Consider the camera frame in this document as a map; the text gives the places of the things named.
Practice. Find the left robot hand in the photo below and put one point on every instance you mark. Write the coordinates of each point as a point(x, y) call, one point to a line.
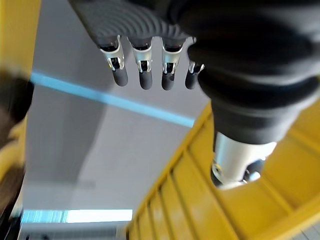
point(240, 50)

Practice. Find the yellow ribbed shelf board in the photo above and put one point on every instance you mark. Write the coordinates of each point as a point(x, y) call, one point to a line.
point(195, 205)

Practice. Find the blue floor tape line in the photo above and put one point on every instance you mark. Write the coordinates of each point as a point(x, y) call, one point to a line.
point(110, 98)

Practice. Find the pale blue floor tape strip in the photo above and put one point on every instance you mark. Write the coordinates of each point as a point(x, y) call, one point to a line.
point(75, 216)

